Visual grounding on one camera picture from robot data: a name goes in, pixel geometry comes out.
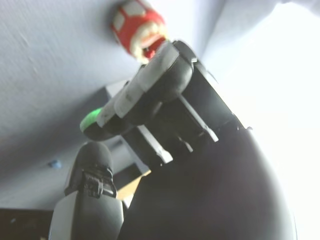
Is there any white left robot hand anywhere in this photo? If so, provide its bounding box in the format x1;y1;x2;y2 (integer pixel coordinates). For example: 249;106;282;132
48;39;299;240

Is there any cardboard box with flaps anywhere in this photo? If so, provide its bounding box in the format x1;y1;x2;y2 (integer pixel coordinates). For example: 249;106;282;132
103;79;153;210

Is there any red and white toy cake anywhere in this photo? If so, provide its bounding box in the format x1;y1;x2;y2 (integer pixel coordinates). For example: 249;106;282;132
109;0;171;64

